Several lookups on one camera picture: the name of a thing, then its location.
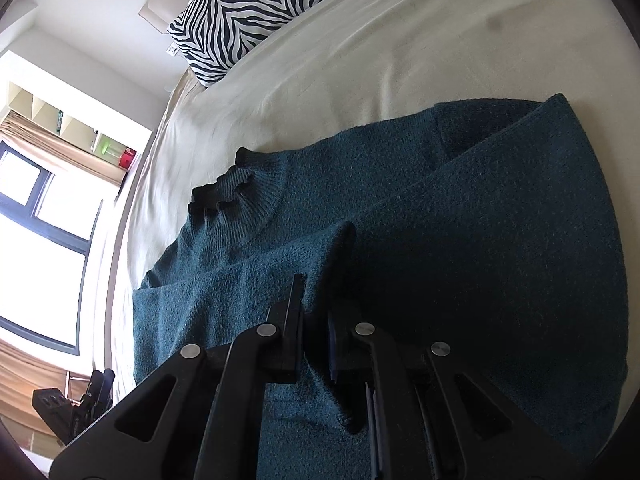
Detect cream open shelf unit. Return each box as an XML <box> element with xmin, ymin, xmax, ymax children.
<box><xmin>7</xmin><ymin>81</ymin><xmax>138</xmax><ymax>171</ymax></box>

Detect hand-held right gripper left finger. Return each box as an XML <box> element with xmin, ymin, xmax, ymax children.
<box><xmin>50</xmin><ymin>274</ymin><xmax>307</xmax><ymax>480</ymax></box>

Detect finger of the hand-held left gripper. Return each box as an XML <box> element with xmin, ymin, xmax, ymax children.
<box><xmin>102</xmin><ymin>368</ymin><xmax>117</xmax><ymax>413</ymax></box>
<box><xmin>80</xmin><ymin>370</ymin><xmax>105</xmax><ymax>426</ymax></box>

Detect beige padded headboard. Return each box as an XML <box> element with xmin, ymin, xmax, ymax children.
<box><xmin>140</xmin><ymin>0</ymin><xmax>187</xmax><ymax>28</ymax></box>

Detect teal knit sweater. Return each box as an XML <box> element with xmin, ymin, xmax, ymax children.
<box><xmin>132</xmin><ymin>92</ymin><xmax>630</xmax><ymax>480</ymax></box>

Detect bed with cream sheet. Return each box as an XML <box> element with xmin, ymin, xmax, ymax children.
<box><xmin>107</xmin><ymin>0</ymin><xmax>640</xmax><ymax>411</ymax></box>

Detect dark framed window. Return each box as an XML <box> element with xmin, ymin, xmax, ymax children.
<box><xmin>0</xmin><ymin>140</ymin><xmax>104</xmax><ymax>357</ymax></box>

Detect zebra print pillow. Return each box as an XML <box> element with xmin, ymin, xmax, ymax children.
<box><xmin>167</xmin><ymin>0</ymin><xmax>397</xmax><ymax>89</ymax></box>

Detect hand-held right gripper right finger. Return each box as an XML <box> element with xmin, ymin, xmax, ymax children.
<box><xmin>327</xmin><ymin>305</ymin><xmax>601</xmax><ymax>480</ymax></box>

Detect tan curtain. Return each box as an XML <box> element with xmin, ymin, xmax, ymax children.
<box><xmin>0</xmin><ymin>111</ymin><xmax>127</xmax><ymax>421</ymax></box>

